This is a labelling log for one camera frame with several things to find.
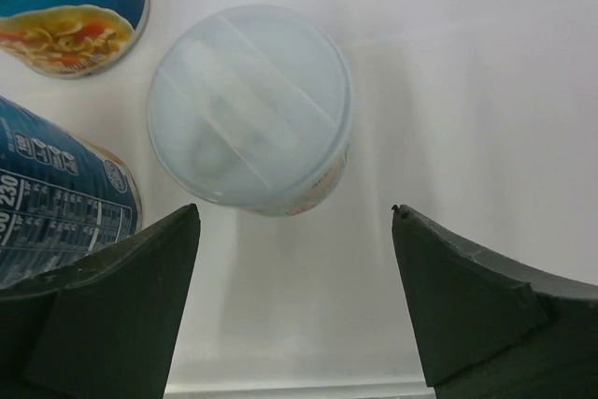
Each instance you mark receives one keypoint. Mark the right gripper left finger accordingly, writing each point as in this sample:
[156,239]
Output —
[105,326]

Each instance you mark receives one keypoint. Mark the white plastic cube cabinet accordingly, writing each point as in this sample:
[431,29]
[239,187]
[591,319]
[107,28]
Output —
[480,114]

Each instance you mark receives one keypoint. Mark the blue soup can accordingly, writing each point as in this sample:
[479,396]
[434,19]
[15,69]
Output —
[71,38]

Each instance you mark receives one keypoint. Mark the dark blue tin can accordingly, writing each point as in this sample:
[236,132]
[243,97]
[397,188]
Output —
[62,197]

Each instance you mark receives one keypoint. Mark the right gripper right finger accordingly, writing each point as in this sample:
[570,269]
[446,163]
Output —
[487,326]

